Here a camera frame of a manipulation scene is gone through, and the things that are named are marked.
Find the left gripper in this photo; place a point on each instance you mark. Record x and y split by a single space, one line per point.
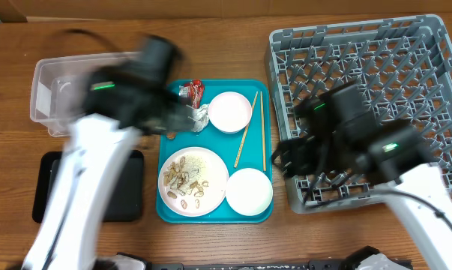
184 121

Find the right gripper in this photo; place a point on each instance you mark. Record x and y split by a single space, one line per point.
299 156

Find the red snack wrapper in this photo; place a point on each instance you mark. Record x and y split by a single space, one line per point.
192 91

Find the white tissue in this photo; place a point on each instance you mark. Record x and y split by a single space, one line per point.
200 117

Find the white bowl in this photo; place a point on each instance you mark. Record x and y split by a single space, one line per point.
249 192

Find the wooden chopstick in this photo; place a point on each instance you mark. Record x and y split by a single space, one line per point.
264 165
245 133

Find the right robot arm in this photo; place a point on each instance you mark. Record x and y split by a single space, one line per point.
393 157

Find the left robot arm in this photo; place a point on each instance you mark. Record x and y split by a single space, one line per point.
90 165

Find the white plate with peanut shells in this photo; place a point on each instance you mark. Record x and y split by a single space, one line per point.
192 182

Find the teal plastic tray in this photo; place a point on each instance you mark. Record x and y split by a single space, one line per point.
226 146

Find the black plastic tray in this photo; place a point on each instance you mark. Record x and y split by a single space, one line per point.
126 200

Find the clear plastic bin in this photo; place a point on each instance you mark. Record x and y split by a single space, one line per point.
49 97

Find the grey dish rack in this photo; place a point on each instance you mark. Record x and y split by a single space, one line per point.
403 69

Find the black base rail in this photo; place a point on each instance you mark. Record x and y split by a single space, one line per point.
365 258

